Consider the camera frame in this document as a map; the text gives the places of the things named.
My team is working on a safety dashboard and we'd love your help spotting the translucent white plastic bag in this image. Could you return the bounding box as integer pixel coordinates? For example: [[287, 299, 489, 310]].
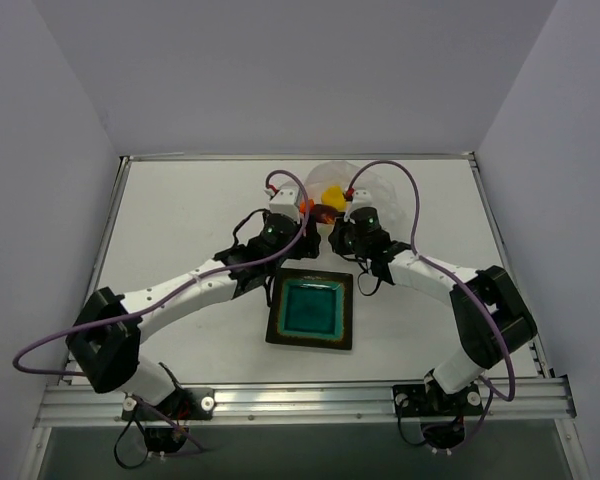
[[303, 160, 406, 230]]

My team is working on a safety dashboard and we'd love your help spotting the dark brown fake fruit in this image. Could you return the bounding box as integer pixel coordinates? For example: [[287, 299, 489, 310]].
[[311, 204, 343, 225]]

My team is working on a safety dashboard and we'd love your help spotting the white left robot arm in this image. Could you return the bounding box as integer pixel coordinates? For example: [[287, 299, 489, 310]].
[[66, 213, 320, 419]]

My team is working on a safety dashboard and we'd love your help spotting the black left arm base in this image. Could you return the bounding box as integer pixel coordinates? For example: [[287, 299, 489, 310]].
[[123, 387, 216, 458]]

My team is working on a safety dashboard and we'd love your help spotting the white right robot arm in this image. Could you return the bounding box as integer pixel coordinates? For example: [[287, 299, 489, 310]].
[[328, 207, 537, 413]]

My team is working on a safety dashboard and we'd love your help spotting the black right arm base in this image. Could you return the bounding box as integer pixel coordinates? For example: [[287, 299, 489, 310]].
[[392, 381, 484, 454]]

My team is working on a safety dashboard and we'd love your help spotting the orange fake fruit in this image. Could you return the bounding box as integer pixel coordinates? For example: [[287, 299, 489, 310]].
[[299, 199, 315, 214]]

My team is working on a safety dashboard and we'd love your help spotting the yellow fake fruit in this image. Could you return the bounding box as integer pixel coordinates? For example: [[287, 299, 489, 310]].
[[321, 185, 347, 211]]

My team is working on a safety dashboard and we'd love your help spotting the teal square ceramic plate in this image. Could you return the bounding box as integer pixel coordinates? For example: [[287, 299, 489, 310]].
[[265, 268, 353, 351]]

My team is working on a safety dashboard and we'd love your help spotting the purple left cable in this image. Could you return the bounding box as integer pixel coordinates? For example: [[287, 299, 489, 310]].
[[12, 169, 314, 459]]

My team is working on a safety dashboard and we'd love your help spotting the purple cable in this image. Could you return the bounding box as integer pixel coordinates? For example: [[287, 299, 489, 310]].
[[347, 159, 519, 444], [12, 169, 314, 459]]

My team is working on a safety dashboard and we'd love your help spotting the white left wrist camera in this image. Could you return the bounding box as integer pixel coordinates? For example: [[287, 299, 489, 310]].
[[269, 186, 301, 223]]

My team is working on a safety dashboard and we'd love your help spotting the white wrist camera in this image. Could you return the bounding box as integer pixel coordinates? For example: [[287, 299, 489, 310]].
[[269, 186, 301, 223], [349, 189, 373, 210]]

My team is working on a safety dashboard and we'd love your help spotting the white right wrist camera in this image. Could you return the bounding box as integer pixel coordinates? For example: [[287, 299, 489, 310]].
[[349, 189, 373, 210]]

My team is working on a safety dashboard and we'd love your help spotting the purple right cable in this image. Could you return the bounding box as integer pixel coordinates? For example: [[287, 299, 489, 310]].
[[347, 159, 519, 444]]

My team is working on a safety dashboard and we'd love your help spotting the aluminium front rail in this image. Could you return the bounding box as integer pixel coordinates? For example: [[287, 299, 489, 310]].
[[34, 378, 576, 428]]

